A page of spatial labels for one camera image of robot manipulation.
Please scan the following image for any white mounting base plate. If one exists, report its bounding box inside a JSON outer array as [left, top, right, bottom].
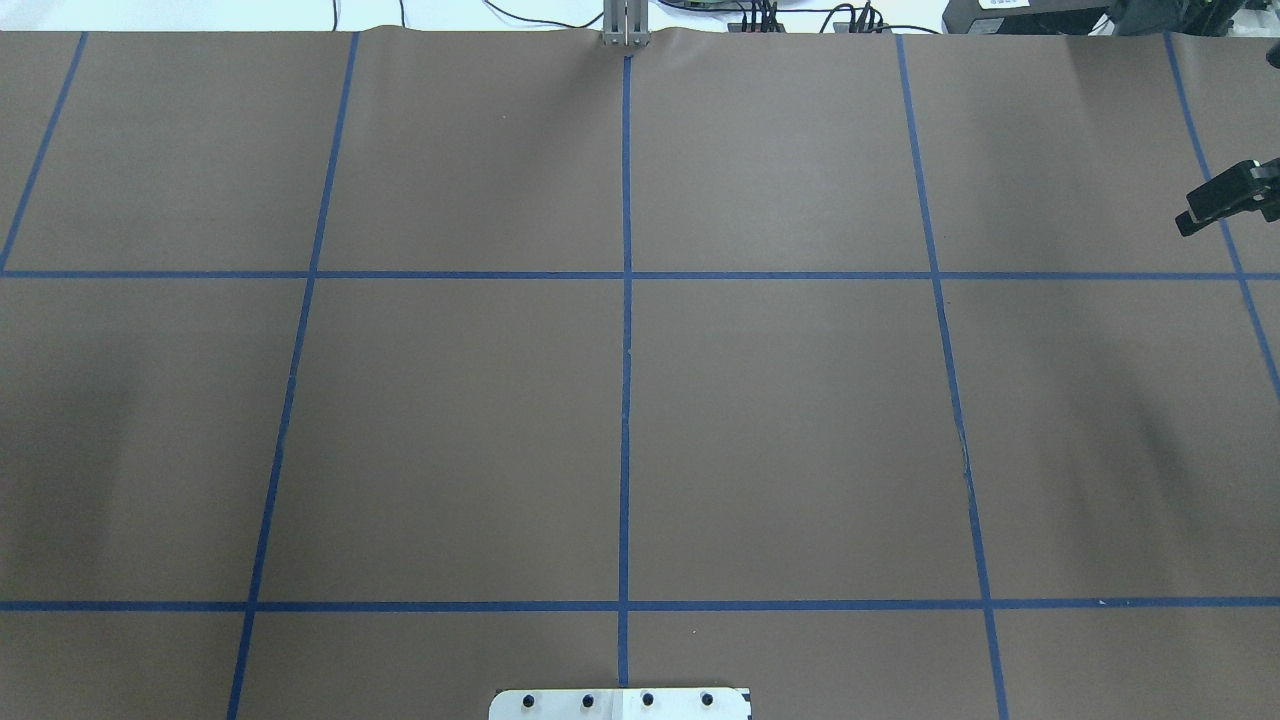
[[488, 687, 753, 719]]

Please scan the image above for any aluminium frame post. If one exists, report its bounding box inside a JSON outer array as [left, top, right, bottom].
[[602, 0, 652, 47]]

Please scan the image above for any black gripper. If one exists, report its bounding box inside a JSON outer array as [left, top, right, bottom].
[[1175, 159, 1279, 238]]

